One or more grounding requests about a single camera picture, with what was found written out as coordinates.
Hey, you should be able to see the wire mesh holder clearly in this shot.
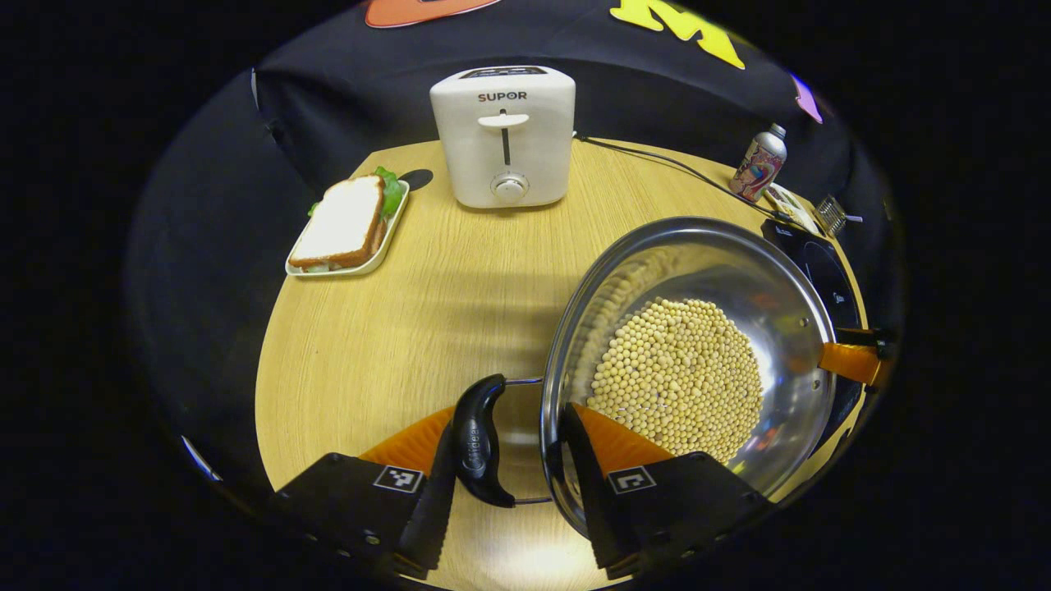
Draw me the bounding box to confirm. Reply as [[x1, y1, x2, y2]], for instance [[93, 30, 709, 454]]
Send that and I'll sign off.
[[813, 195, 851, 237]]

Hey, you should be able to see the white toaster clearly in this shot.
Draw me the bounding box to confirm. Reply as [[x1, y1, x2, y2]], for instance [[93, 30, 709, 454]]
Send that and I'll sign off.
[[429, 66, 576, 209]]

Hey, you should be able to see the silver bottle with pink label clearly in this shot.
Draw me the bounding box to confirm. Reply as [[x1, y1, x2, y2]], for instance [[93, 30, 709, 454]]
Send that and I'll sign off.
[[729, 123, 787, 203]]

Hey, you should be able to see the white divided tray of beans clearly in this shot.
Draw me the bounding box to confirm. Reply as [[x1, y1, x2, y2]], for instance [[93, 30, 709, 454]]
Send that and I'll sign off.
[[764, 185, 822, 235]]

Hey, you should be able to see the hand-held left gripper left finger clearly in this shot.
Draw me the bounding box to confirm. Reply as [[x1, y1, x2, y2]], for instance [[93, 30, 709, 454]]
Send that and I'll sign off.
[[267, 402, 461, 580]]

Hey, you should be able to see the small rectangular plate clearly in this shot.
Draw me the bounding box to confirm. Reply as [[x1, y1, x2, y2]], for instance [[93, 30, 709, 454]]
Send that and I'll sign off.
[[285, 179, 411, 277]]

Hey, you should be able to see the black induction cooktop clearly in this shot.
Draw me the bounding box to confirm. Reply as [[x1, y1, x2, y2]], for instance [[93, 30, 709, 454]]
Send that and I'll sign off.
[[760, 218, 869, 448]]

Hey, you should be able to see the pile of soybeans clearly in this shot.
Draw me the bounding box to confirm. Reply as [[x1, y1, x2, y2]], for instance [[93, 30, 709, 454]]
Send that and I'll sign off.
[[585, 297, 764, 465]]

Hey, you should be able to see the black power cable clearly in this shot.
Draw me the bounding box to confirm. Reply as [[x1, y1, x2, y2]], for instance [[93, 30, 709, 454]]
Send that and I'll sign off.
[[575, 134, 789, 222]]

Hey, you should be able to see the sandwich with lettuce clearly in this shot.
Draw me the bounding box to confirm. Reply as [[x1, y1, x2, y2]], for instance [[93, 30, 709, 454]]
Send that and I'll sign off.
[[289, 167, 405, 273]]

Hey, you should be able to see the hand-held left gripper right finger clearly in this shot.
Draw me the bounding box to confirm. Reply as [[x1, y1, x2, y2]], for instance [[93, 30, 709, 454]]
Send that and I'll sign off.
[[558, 402, 773, 580]]

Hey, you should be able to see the steel pot with black handles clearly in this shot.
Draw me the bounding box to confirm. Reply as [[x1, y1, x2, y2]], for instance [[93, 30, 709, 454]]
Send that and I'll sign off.
[[450, 216, 840, 538]]

